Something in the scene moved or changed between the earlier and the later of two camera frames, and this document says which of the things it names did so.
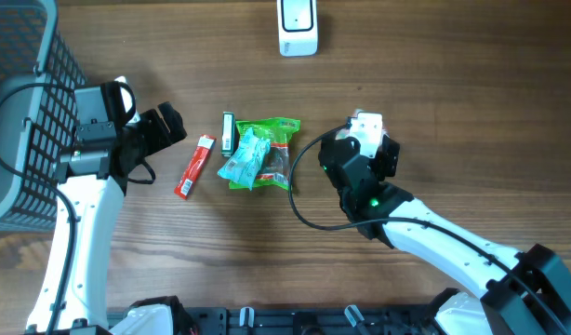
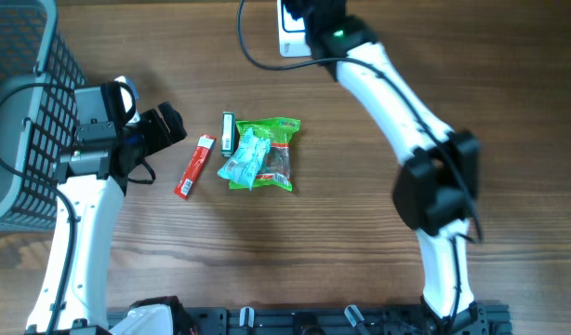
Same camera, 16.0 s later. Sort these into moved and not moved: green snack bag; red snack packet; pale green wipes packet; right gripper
Moved: right gripper
Not moved: pale green wipes packet; green snack bag; red snack packet
